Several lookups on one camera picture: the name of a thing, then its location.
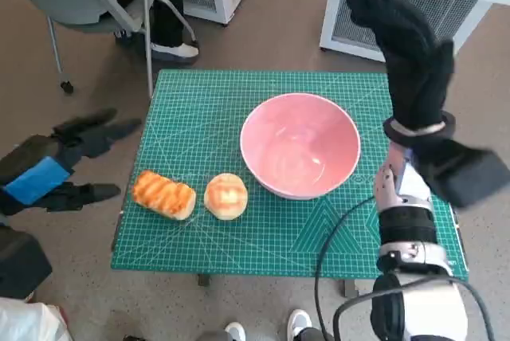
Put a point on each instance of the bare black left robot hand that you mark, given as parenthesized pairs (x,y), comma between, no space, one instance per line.
(36,179)

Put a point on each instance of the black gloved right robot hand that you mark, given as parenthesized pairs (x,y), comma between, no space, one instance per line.
(414,70)

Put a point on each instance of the striped toy bread loaf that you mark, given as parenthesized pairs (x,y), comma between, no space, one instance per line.
(163,195)

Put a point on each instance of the pink bowl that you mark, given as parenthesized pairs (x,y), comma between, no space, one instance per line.
(299,146)

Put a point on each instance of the round toy bread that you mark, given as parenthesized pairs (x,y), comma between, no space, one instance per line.
(226,197)

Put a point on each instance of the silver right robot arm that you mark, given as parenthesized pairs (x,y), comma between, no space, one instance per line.
(406,225)

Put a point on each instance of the wide white mesh cabinet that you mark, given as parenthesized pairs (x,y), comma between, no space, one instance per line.
(358,10)

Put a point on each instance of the person in white clothing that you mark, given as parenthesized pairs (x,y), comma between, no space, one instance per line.
(24,321)

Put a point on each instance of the green cutting mat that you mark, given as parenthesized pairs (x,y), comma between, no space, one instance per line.
(191,118)

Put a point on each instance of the grey table foot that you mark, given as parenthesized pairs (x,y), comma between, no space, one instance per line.
(351,288)
(204,279)

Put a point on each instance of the person with white shoes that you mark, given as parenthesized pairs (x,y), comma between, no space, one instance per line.
(299,319)

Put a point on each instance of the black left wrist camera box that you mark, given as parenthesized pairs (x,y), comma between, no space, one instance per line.
(20,261)

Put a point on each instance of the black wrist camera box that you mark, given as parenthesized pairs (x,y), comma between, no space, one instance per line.
(20,261)
(466,173)

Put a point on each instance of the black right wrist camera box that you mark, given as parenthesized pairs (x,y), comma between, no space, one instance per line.
(466,173)

